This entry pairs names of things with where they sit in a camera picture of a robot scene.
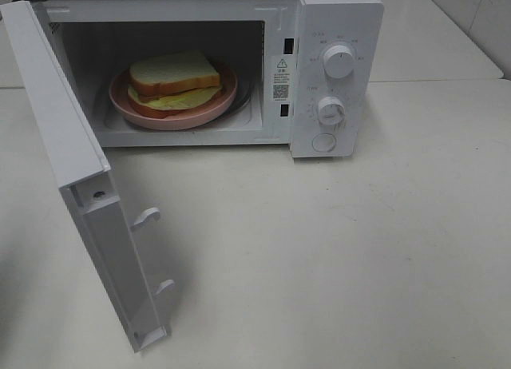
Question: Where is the lower white microwave knob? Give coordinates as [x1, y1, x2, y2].
[317, 97, 345, 126]

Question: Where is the pink plastic plate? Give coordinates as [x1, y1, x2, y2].
[109, 61, 239, 131]

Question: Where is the white microwave oven body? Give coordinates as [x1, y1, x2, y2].
[11, 0, 384, 157]

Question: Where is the white warning label sticker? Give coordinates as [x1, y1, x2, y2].
[271, 54, 295, 103]

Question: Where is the glass microwave turntable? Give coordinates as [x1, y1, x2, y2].
[217, 71, 253, 127]

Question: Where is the round white door button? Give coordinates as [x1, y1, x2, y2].
[312, 133, 336, 153]

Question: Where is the toy sandwich with lettuce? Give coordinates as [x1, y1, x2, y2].
[127, 50, 223, 118]

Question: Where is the upper white microwave knob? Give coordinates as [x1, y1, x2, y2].
[323, 42, 355, 79]

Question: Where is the white microwave knob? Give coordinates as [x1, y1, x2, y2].
[323, 42, 355, 79]
[317, 97, 345, 126]

